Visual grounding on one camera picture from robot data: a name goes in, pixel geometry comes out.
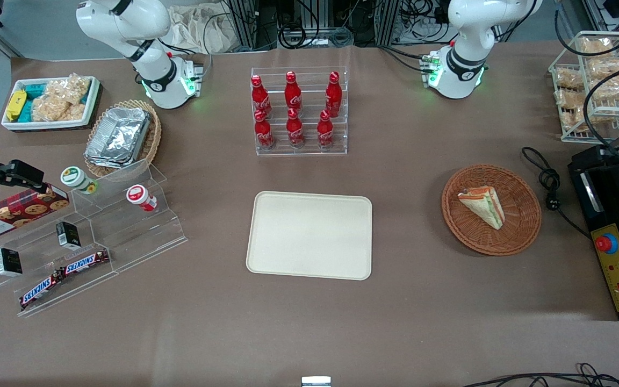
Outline round brown wicker basket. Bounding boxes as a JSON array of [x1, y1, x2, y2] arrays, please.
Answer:
[[441, 163, 543, 257]]

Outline oval wicker basket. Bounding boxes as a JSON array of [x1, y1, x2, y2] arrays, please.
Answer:
[[83, 99, 163, 178]]

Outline triangular wrapped sandwich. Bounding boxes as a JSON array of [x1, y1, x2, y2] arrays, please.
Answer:
[[457, 185, 506, 231]]

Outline cream plastic serving tray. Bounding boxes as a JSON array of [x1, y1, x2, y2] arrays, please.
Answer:
[[245, 190, 373, 282]]

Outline Walkers cookie box red tartan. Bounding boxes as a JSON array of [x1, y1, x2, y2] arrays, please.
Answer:
[[0, 183, 70, 243]]

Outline bagged pastry snack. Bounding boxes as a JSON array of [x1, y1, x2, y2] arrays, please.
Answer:
[[556, 89, 593, 133], [589, 75, 619, 109], [555, 67, 585, 90], [578, 37, 619, 58], [586, 56, 619, 79]]

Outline green lidded yogurt cup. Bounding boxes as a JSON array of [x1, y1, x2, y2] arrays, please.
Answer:
[[60, 166, 99, 196]]

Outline yellow snack pack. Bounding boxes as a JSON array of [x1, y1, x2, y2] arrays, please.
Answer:
[[5, 90, 28, 122]]

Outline small black carton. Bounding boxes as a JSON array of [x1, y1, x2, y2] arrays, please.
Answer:
[[0, 247, 23, 278], [55, 220, 82, 251]]

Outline teal snack pack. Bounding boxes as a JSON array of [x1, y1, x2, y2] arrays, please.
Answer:
[[19, 83, 48, 122]]

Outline clear bag of rice crackers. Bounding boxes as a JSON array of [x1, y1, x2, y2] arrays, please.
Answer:
[[32, 74, 91, 123]]

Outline white rectangular snack bin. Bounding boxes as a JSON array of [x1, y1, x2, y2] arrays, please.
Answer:
[[1, 75, 101, 132]]

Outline red emergency stop button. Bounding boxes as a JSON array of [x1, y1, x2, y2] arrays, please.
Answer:
[[595, 233, 619, 255]]

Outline Snickers bar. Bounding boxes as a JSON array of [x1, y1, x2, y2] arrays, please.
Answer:
[[19, 270, 66, 311], [61, 248, 112, 276]]

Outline stack of foil trays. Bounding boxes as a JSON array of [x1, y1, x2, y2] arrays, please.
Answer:
[[84, 106, 153, 170]]

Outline black control box yellow panel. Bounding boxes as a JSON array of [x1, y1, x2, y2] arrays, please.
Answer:
[[567, 144, 619, 322]]

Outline clear acrylic stepped shelf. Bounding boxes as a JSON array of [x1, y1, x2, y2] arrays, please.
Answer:
[[0, 158, 190, 319]]

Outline red lidded yogurt cup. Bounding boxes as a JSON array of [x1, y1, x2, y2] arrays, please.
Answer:
[[126, 184, 158, 212]]

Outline crumpled white cloth bag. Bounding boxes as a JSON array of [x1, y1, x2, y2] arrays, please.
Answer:
[[165, 2, 236, 55]]

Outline red Coca-Cola bottle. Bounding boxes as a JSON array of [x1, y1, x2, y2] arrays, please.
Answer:
[[316, 110, 335, 149], [325, 70, 343, 118], [254, 109, 276, 151], [250, 75, 273, 119], [284, 70, 303, 113], [285, 107, 305, 149]]

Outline clear acrylic bottle rack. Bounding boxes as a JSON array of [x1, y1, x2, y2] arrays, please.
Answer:
[[250, 66, 349, 157]]

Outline black hanging camera cable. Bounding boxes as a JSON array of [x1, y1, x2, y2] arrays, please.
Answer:
[[553, 0, 619, 164]]

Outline black power cord with plug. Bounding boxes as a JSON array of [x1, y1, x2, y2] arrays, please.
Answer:
[[521, 146, 593, 238]]

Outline black cables on table edge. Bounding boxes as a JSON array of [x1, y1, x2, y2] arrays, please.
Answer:
[[461, 362, 619, 387]]

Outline black base cable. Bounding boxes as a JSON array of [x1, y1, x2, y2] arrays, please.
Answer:
[[377, 44, 435, 74]]

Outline aluminium frame with cables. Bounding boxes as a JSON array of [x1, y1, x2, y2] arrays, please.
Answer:
[[226, 0, 452, 50]]

